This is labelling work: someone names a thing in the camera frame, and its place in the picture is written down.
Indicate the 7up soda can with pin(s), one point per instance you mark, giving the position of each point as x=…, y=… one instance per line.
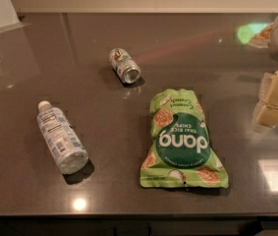
x=125, y=67

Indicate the clear plastic water bottle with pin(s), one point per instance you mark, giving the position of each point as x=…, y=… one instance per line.
x=63, y=142

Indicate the green Dang chips bag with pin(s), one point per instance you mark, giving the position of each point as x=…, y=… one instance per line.
x=180, y=155

